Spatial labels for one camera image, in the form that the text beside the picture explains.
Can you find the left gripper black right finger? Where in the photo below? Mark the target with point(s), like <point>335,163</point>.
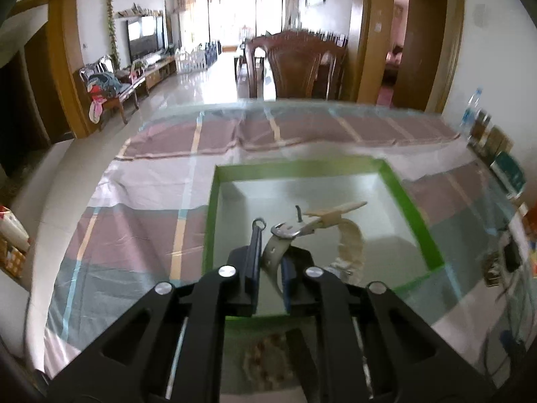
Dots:
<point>372,347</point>

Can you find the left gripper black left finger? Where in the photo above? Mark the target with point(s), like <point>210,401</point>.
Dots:
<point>167,347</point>

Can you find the cream strap wristwatch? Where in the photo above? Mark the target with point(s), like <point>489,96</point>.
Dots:
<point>328,231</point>

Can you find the green cardboard box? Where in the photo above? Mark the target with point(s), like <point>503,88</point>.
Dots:
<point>399,249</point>

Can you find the green book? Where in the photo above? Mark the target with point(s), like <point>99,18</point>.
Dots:
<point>508,171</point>

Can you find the clear plastic water bottle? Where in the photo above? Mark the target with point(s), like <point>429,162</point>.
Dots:
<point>470,113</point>

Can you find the brown glass jar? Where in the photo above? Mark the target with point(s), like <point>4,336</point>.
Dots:
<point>480,124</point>

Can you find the wooden tv cabinet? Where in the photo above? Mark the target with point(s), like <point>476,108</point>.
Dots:
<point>153,74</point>

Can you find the wooden armchair with clothes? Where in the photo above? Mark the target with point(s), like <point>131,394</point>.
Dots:
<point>105,90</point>

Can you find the dark carved wooden chair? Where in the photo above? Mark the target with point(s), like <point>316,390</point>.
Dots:
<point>303,64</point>

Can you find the white baby fence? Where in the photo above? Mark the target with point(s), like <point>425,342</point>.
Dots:
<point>188,62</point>

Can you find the flat screen television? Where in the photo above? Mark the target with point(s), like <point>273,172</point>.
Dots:
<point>145,36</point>

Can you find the green ivy garland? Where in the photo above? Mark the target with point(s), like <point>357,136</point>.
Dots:
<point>110,22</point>

